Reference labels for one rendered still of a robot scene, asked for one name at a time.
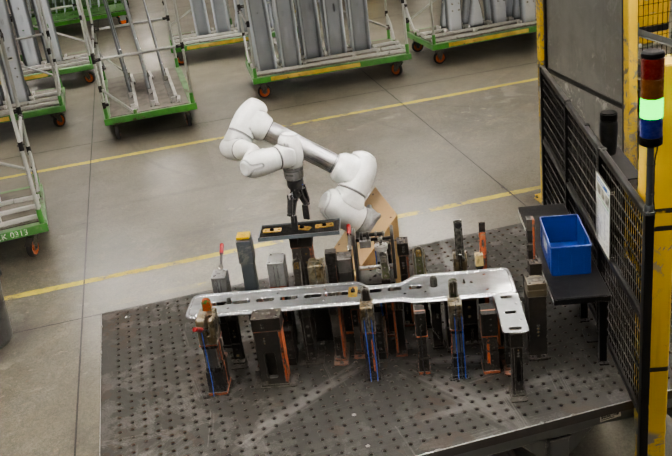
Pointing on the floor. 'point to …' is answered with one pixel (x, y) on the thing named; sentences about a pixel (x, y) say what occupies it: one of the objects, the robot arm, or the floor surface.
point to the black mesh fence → (563, 126)
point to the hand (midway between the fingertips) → (300, 219)
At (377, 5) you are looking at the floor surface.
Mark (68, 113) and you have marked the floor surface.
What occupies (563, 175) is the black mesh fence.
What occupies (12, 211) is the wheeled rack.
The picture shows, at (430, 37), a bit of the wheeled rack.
